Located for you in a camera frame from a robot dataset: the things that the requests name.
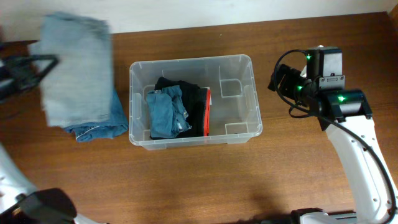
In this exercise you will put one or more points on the light blue jeans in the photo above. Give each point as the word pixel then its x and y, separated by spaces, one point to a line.
pixel 80 87

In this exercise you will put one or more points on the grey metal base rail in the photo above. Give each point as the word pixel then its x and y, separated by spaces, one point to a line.
pixel 312 216

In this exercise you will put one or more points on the dark blue jeans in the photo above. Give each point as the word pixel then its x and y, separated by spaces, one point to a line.
pixel 116 125

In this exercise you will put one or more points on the clear plastic storage bin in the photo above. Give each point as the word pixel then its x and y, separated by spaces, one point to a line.
pixel 235 115

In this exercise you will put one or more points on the black garment with red band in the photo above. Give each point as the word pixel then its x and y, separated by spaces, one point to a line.
pixel 178 112

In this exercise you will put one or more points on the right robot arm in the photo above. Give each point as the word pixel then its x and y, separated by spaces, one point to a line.
pixel 344 115

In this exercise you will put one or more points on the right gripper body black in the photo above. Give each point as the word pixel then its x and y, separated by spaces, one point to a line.
pixel 298 88

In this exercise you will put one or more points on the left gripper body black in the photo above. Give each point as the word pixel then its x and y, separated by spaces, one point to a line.
pixel 14 73

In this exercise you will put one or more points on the small blue garment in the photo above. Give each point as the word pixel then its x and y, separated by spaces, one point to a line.
pixel 168 116

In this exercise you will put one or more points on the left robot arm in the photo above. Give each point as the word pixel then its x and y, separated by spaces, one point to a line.
pixel 21 201

